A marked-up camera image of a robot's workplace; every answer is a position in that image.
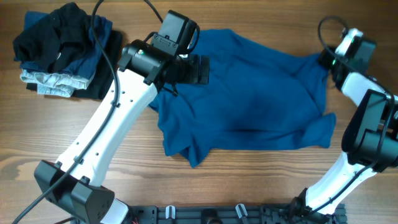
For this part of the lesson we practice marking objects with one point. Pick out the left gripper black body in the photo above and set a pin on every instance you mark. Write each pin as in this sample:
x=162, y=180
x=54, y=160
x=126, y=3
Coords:
x=186, y=70

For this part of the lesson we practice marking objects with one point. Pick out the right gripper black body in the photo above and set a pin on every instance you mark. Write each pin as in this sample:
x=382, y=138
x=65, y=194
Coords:
x=331, y=60

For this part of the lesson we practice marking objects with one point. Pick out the blue polo shirt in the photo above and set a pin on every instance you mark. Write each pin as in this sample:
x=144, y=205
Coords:
x=257, y=98

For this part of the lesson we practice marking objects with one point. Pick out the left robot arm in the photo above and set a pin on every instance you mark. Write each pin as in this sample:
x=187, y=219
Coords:
x=74, y=182

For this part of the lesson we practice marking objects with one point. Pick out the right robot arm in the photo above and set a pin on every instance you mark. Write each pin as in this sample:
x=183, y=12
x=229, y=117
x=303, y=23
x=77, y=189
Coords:
x=369, y=143

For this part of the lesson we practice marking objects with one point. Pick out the black folded garment bottom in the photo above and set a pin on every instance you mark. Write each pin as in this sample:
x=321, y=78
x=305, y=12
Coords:
x=98, y=87

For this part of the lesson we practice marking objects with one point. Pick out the black folded garment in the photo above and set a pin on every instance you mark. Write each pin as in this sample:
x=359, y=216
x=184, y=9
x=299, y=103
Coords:
x=98, y=87
x=56, y=40

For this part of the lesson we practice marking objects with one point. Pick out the navy blue folded garment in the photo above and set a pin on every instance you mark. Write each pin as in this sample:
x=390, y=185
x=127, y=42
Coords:
x=86, y=66

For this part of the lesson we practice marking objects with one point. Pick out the light grey folded garment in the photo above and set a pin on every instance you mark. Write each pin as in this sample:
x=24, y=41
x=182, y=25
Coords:
x=57, y=84

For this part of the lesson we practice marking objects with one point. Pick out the black folded garment top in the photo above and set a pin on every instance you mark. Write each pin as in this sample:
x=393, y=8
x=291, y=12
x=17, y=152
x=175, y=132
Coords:
x=56, y=40

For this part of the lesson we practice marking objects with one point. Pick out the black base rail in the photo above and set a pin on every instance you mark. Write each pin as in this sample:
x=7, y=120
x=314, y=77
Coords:
x=263, y=214

